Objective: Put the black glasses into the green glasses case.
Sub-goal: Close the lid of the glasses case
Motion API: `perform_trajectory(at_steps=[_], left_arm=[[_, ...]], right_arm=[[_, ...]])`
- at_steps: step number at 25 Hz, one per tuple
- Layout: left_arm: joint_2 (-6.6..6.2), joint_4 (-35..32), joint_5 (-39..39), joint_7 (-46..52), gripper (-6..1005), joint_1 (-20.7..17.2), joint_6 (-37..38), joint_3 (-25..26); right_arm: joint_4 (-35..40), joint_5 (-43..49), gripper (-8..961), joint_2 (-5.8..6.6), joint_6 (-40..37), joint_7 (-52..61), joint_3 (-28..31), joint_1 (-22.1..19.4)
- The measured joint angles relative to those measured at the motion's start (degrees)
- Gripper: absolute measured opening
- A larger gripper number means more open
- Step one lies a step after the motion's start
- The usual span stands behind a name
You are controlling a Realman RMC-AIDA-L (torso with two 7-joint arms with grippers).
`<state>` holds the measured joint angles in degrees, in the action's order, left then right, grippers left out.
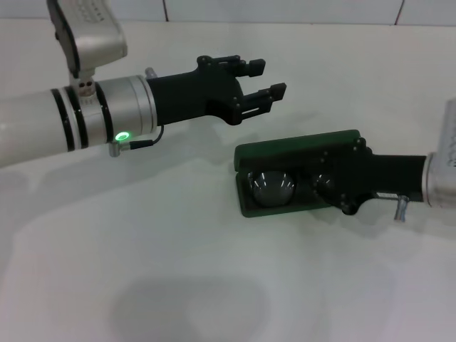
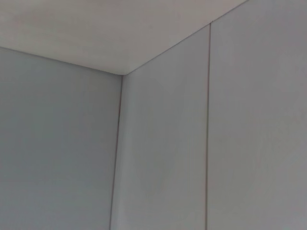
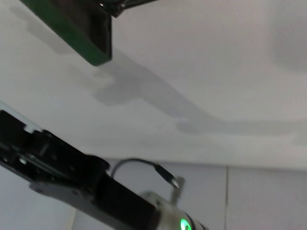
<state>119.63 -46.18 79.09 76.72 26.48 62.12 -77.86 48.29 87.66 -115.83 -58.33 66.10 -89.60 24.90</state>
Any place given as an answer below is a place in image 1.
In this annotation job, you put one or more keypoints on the black glasses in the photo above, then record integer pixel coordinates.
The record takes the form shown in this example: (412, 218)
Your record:
(270, 189)

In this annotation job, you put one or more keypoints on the green glasses case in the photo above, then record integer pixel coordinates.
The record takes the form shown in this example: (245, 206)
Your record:
(285, 149)

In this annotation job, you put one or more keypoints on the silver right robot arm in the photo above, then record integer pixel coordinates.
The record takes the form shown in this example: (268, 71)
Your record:
(440, 181)

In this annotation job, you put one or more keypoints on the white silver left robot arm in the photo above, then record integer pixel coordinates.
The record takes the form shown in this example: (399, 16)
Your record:
(53, 121)

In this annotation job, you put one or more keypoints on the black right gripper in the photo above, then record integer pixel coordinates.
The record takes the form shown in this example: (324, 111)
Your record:
(384, 174)

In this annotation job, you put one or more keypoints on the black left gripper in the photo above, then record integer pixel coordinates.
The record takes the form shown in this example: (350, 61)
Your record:
(192, 96)

